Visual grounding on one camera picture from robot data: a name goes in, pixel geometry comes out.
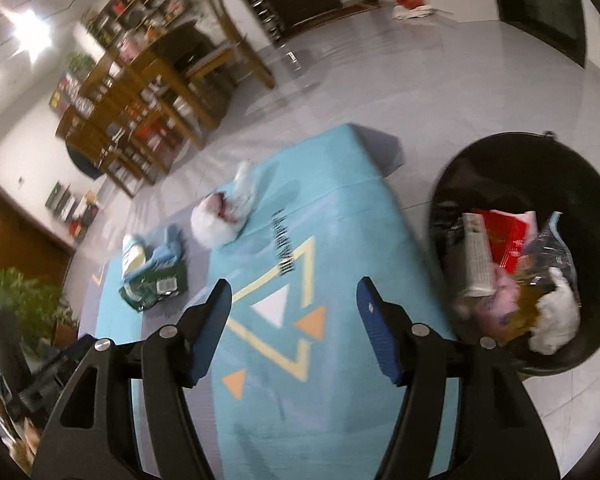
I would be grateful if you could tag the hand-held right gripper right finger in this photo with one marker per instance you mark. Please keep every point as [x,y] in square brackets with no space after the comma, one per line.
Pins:
[380,332]

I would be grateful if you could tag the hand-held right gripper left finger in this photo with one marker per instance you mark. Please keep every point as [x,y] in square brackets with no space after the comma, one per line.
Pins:
[210,332]

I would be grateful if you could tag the dark green packet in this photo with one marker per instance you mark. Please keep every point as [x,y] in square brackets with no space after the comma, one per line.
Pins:
[155,287]

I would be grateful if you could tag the light blue cloth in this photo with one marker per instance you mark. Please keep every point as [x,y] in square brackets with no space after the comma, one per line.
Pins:
[165,247]

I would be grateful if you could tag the white plastic bag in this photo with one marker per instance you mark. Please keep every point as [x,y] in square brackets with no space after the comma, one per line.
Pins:
[215,220]

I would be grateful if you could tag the pink plastic wrapper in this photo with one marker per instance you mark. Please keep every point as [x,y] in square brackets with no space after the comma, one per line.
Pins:
[490,300]

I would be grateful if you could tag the yellow snack packet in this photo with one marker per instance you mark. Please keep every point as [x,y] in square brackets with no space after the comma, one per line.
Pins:
[525,305]

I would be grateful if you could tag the red packet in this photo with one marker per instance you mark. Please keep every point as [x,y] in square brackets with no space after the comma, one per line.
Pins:
[507,235]

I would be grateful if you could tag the white tissue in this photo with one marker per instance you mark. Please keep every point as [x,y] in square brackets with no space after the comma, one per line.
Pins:
[555,315]

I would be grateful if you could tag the clear plastic wrapper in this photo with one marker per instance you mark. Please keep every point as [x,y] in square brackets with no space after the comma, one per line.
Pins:
[545,255]

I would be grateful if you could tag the black bucket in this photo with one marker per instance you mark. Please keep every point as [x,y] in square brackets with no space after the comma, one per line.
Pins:
[505,170]

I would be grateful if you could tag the potted plant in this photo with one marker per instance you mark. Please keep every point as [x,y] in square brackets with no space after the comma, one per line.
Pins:
[15,300]

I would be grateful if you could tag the blue grey printed tablecloth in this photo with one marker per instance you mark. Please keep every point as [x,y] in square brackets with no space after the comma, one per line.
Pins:
[330,210]

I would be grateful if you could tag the rack of books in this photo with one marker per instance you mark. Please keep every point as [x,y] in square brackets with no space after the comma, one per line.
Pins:
[70,210]

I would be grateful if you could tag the wooden chair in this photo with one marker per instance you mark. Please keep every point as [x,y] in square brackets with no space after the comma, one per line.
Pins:
[150,125]
[95,150]
[225,15]

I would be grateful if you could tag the wooden dining table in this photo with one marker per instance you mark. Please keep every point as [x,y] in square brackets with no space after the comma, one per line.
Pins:
[130,70]

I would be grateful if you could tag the photo board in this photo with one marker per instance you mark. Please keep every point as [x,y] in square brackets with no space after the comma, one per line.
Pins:
[70,92]

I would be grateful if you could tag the brown doormat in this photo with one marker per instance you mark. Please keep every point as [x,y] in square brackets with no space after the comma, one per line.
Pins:
[330,15]

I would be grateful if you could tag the white cloth bag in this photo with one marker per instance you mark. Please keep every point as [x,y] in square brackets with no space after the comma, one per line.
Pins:
[420,11]

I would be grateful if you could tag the metal rack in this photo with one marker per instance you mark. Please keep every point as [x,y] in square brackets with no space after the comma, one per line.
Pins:
[265,12]

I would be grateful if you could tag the black glass door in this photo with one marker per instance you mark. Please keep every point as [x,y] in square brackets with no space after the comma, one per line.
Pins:
[535,0]

